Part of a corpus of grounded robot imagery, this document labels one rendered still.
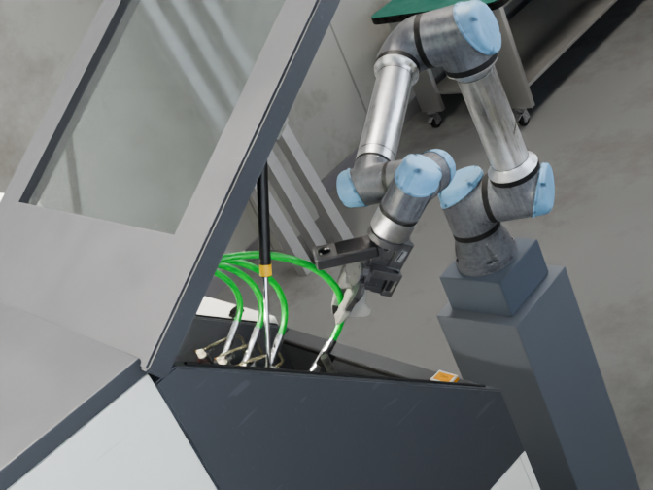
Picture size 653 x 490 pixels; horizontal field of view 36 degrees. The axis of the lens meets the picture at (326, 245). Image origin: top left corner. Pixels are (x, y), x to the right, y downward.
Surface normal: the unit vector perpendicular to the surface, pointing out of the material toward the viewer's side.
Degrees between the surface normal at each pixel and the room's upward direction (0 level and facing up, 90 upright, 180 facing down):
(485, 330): 90
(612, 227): 0
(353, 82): 90
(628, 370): 0
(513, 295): 90
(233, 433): 90
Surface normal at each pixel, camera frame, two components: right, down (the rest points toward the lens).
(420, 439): 0.64, 0.12
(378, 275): 0.20, 0.60
